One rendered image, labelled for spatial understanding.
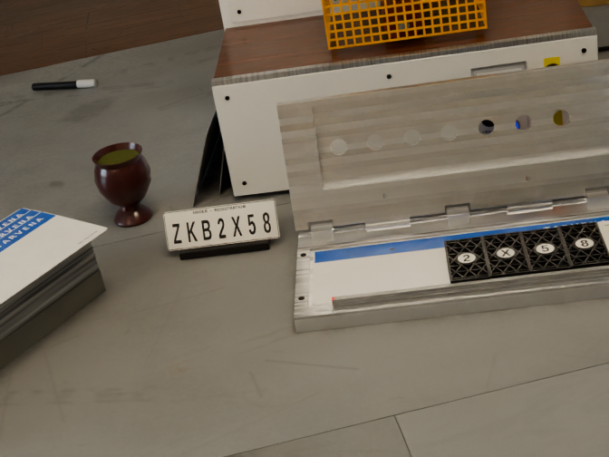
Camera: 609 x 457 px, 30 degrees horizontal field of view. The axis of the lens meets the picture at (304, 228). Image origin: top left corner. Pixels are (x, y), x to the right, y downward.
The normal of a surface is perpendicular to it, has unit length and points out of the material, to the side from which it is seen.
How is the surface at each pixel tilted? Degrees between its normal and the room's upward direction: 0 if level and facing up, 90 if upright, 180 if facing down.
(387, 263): 0
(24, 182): 0
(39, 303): 90
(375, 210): 77
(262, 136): 90
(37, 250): 0
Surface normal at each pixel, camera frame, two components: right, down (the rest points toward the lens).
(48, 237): -0.15, -0.86
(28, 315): 0.81, 0.18
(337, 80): -0.02, 0.50
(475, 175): -0.06, 0.29
